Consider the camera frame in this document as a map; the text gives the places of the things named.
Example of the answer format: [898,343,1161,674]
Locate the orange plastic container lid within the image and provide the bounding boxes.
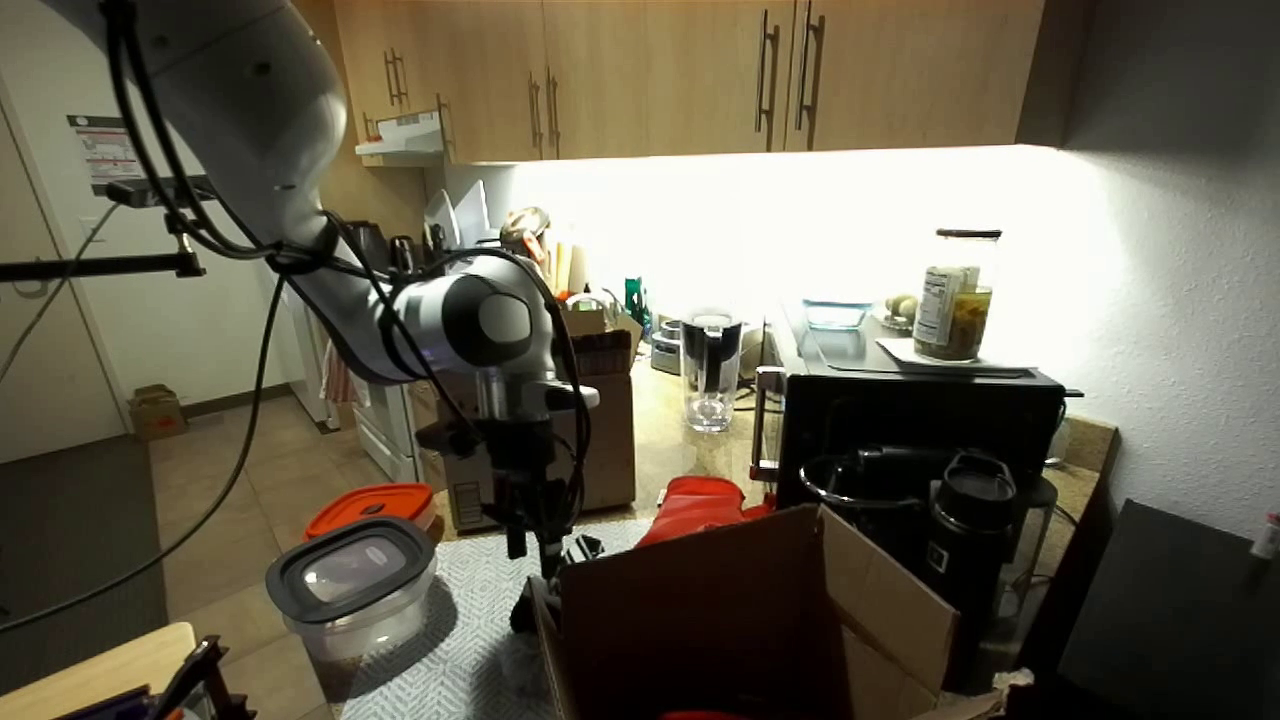
[298,479,445,543]

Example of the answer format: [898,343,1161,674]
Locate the metal cabinet handle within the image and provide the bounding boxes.
[753,10,783,137]
[539,73,563,155]
[524,73,548,155]
[795,10,828,137]

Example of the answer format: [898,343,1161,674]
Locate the grey patterned placemat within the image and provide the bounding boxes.
[333,512,654,720]

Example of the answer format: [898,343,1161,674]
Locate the holder with wooden utensils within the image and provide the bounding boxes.
[498,204,592,304]

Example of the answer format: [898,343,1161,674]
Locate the glass jar with black lid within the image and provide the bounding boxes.
[911,229,1005,364]

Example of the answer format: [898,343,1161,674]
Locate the clear container with grey lid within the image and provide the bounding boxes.
[261,515,458,706]

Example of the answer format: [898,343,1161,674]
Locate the white paper notice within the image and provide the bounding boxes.
[69,112,141,184]

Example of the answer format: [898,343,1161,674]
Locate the pale round fruit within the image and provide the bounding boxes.
[877,294,924,336]

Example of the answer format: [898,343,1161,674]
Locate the black insulated bottle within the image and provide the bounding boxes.
[924,448,1024,656]

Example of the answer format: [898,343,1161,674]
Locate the small green bottle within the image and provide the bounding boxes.
[620,274,652,331]

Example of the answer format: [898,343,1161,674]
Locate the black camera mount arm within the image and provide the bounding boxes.
[0,204,213,289]

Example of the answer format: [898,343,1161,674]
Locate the glass container with blue lid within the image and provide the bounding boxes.
[795,294,871,336]

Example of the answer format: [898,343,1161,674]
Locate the black round pot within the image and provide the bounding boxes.
[795,443,943,566]

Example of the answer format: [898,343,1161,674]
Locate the white range hood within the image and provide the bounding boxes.
[352,109,450,174]

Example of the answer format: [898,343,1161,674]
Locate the black flat-topped stand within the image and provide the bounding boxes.
[1050,497,1280,720]

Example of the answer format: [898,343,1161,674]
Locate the dark electric kettle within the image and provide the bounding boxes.
[346,217,390,278]

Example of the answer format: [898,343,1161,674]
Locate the small brown cardboard box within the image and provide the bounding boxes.
[125,382,191,443]

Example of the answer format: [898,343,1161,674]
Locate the white plastic bag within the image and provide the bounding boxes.
[421,177,496,255]

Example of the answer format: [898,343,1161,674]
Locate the silver toaster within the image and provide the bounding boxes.
[646,315,687,378]

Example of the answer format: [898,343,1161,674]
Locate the light wooden board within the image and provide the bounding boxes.
[0,617,202,720]

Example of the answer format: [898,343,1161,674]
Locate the clear water filter pitcher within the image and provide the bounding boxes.
[677,309,749,437]

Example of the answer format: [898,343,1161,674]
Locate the flat white tray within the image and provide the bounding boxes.
[871,331,1036,382]

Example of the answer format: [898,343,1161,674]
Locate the wooden upper cabinets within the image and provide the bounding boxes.
[292,0,1050,164]

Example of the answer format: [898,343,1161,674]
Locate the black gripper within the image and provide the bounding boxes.
[478,420,582,581]

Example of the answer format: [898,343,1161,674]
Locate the cardboard box with open flaps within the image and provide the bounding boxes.
[537,500,964,720]

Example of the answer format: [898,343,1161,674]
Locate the brown wooden cabinet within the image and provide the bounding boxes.
[435,313,641,524]

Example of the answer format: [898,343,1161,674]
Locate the black clamp stand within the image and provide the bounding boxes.
[144,635,257,720]

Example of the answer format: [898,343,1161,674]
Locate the black stereo camera bar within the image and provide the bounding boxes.
[90,177,217,213]

